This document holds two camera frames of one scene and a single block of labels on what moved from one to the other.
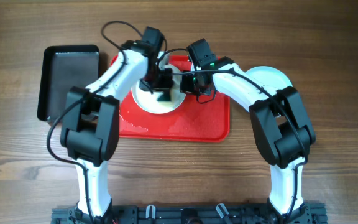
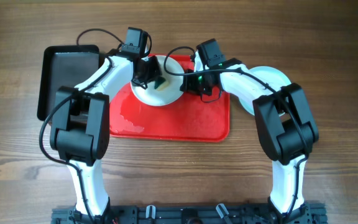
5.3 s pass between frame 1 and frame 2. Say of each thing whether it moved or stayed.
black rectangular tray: stayed
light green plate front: stayed
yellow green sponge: moved
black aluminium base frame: stayed
